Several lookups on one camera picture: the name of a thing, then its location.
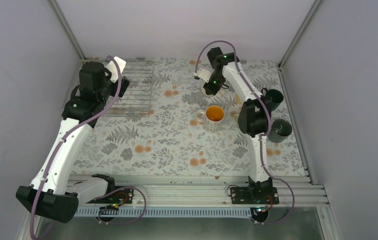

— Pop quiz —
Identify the white patterned cup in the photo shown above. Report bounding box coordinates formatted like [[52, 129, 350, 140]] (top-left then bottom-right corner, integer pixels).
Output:
[[195, 105, 225, 132]]

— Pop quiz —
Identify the dark teal mug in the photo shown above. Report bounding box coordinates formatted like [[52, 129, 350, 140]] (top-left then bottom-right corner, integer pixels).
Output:
[[261, 87, 284, 111]]

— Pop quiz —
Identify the dark grey-green mug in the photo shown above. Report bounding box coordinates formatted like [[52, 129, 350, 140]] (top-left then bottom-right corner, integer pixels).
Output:
[[267, 119, 293, 144]]

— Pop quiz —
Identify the beige brown mug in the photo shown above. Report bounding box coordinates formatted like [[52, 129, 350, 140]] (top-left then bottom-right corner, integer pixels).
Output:
[[201, 83, 223, 97]]

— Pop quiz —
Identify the yellow mug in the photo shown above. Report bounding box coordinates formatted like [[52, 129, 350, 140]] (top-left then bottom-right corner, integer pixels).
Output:
[[235, 94, 242, 105]]

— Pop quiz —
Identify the light green cup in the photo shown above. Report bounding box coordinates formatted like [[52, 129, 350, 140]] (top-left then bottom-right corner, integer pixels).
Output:
[[232, 113, 240, 123]]

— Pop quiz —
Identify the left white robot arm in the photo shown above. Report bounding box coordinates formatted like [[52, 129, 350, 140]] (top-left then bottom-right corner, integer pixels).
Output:
[[15, 56, 130, 223]]

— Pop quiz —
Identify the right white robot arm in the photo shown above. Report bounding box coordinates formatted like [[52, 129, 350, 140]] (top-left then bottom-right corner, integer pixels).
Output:
[[203, 47, 273, 204]]

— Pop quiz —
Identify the clear acrylic dish rack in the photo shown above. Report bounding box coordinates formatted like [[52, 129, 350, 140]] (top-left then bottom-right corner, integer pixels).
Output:
[[104, 59, 154, 117]]

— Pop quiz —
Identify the floral patterned tablecloth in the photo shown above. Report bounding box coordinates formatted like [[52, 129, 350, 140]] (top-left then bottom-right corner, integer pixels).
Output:
[[71, 57, 306, 177]]

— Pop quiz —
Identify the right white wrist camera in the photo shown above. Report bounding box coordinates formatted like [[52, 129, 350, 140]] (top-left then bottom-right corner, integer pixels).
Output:
[[193, 68, 212, 83]]

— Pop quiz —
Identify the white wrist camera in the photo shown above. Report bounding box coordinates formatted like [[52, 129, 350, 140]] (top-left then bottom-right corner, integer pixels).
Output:
[[193, 68, 212, 83], [105, 55, 127, 83]]

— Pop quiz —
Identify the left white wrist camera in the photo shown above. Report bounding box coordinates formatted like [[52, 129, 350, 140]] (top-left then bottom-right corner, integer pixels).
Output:
[[105, 55, 127, 83]]

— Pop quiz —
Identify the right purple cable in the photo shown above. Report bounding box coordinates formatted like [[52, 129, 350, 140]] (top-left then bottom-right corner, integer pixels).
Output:
[[194, 40, 297, 226]]

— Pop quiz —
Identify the purple cable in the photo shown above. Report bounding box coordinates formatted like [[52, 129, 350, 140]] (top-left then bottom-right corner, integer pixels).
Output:
[[29, 54, 147, 240], [194, 40, 297, 226]]

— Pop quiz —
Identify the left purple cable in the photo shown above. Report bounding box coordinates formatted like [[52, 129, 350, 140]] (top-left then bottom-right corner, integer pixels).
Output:
[[29, 54, 147, 240]]

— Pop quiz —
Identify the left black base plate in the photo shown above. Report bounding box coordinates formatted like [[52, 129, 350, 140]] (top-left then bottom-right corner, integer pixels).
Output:
[[88, 188, 134, 205]]

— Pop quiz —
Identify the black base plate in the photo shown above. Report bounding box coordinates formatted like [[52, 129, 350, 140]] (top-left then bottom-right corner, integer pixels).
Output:
[[88, 188, 134, 205], [227, 185, 280, 205]]

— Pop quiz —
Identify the aluminium mounting rail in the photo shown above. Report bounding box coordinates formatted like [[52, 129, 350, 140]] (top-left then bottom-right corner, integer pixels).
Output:
[[66, 142, 330, 208]]

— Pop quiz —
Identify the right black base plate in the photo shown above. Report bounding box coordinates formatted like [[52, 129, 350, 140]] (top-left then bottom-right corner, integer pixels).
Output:
[[227, 185, 280, 205]]

